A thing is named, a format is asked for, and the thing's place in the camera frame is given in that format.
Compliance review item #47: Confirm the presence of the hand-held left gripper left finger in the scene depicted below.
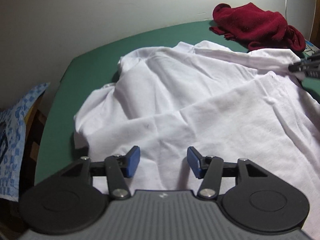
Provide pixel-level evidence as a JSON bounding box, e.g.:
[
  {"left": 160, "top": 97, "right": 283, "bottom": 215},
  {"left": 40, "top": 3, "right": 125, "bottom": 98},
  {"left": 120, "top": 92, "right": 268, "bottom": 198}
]
[{"left": 60, "top": 145, "right": 141, "bottom": 200}]

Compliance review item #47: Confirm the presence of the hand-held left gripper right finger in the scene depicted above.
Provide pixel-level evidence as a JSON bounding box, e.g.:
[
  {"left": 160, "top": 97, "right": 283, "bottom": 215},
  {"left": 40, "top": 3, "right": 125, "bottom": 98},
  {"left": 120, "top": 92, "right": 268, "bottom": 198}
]
[{"left": 187, "top": 146, "right": 267, "bottom": 200}]

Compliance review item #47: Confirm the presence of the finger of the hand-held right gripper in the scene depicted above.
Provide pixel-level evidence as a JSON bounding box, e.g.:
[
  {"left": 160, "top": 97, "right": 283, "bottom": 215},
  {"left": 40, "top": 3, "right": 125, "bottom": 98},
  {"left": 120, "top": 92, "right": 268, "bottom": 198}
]
[
  {"left": 288, "top": 60, "right": 320, "bottom": 72},
  {"left": 299, "top": 54, "right": 320, "bottom": 63}
]

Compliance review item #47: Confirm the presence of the white shirt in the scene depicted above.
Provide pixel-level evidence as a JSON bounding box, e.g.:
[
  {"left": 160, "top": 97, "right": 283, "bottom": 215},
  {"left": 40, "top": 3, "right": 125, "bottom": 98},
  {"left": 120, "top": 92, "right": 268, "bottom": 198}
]
[{"left": 73, "top": 41, "right": 320, "bottom": 240}]

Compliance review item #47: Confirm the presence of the dark red garment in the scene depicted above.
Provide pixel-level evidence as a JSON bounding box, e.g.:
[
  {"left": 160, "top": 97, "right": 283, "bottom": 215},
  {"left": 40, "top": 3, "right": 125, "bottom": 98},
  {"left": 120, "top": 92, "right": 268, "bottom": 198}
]
[{"left": 209, "top": 2, "right": 307, "bottom": 53}]

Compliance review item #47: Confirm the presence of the green covered table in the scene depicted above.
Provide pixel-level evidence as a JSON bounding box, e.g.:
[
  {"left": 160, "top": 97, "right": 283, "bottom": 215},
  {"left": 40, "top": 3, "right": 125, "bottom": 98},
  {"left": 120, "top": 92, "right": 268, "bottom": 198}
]
[{"left": 34, "top": 20, "right": 320, "bottom": 187}]

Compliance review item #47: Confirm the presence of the blue patterned cloth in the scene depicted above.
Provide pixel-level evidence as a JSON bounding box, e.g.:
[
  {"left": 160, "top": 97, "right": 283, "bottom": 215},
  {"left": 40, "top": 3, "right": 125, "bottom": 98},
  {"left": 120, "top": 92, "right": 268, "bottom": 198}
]
[{"left": 0, "top": 82, "right": 50, "bottom": 202}]

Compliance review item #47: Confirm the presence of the wooden door frame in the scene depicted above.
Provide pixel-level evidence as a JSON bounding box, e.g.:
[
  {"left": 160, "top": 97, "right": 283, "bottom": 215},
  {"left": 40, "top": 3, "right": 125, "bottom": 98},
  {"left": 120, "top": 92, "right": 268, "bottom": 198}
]
[{"left": 309, "top": 0, "right": 320, "bottom": 46}]

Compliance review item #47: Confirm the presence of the wooden furniture frame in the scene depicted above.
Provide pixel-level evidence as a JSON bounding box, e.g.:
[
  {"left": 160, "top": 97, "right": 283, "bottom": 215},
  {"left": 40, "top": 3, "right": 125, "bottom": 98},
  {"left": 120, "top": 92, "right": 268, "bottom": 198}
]
[{"left": 25, "top": 94, "right": 49, "bottom": 180}]

